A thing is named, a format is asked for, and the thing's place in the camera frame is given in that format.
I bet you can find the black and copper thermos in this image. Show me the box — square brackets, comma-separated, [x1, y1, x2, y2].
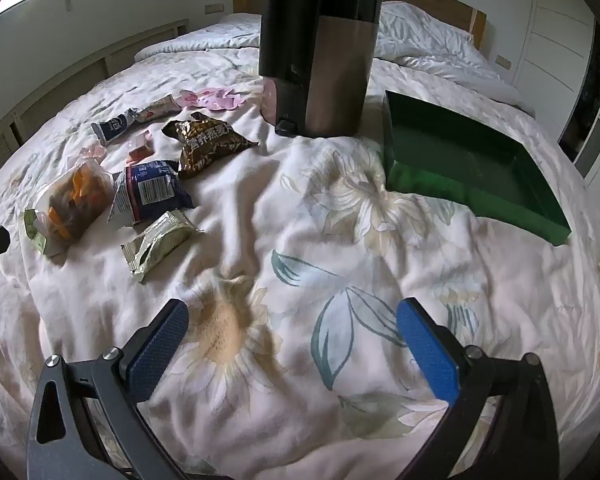
[258, 0, 387, 138]

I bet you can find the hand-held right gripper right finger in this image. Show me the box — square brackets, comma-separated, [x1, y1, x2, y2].
[396, 297, 561, 480]

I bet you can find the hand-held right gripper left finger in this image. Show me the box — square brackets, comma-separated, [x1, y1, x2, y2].
[26, 299, 201, 480]

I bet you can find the floral blanket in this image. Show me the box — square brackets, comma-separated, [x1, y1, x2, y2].
[0, 25, 600, 480]

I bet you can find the white quilted bedding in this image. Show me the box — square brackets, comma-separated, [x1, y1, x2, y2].
[134, 1, 536, 116]

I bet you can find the dark blue snack packet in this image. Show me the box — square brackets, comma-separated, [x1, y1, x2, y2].
[107, 160, 196, 226]

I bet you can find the pink striped snack packet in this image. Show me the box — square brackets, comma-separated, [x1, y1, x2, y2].
[77, 142, 106, 166]

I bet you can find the flat pink packet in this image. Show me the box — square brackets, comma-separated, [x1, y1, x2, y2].
[179, 86, 248, 112]

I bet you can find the beige green snack packet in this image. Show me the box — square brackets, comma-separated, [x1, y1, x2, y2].
[121, 210, 204, 285]

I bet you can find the green tray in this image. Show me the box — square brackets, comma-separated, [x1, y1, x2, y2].
[382, 90, 573, 247]

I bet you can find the brown snack packet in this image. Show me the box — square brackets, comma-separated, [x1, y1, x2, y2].
[161, 112, 260, 180]

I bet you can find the white wardrobe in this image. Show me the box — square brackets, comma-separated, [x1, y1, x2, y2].
[510, 0, 598, 106]

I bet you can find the clear bag of orange snacks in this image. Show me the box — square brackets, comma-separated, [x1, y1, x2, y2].
[34, 157, 115, 256]

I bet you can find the small red snack packet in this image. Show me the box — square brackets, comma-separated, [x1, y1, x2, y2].
[126, 130, 153, 163]

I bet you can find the small green packet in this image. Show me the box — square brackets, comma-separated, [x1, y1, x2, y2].
[24, 208, 48, 256]

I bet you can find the blue and white snack packet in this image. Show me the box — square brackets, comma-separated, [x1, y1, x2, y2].
[91, 94, 177, 147]

